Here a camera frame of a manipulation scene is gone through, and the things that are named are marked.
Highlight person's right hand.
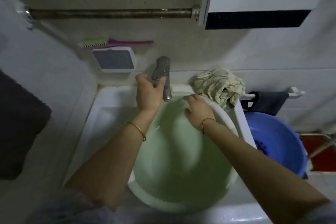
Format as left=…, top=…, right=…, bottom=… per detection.
left=183, top=94, right=216, bottom=130

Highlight person's left hand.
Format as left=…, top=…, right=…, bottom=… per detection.
left=135, top=73, right=167, bottom=113

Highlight metal faucet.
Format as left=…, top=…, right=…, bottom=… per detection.
left=151, top=56, right=173, bottom=102

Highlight cream leaf-patterned clothes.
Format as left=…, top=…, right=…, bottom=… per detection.
left=194, top=68, right=246, bottom=109

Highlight light green plastic basin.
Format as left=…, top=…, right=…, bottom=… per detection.
left=127, top=91, right=240, bottom=214

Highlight person's left forearm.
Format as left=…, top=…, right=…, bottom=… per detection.
left=64, top=108, right=158, bottom=212

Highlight person's right forearm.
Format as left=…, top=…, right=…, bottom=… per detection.
left=202, top=119, right=331, bottom=224

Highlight person's grey patterned shirt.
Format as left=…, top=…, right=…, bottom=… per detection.
left=26, top=187, right=336, bottom=224

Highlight gold bangle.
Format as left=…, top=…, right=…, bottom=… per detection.
left=126, top=121, right=147, bottom=142

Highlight white ceramic sink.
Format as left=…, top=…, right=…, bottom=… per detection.
left=62, top=84, right=266, bottom=224

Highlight green and pink scrub brush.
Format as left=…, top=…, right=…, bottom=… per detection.
left=78, top=36, right=155, bottom=49

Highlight dark grey cloth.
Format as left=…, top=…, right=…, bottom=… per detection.
left=241, top=91, right=290, bottom=116

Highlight blue plastic basin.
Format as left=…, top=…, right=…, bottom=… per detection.
left=244, top=112, right=308, bottom=180

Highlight rusty metal towel bar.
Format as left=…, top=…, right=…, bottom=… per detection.
left=17, top=5, right=201, bottom=30

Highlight dark purple towel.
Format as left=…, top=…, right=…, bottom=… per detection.
left=0, top=70, right=53, bottom=181

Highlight red bucket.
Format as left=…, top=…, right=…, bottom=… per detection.
left=299, top=133, right=336, bottom=172

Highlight thin cord bracelet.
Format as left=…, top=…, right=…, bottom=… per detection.
left=201, top=118, right=217, bottom=135

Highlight white wall box grey ribbed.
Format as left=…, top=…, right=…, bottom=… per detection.
left=92, top=47, right=137, bottom=74

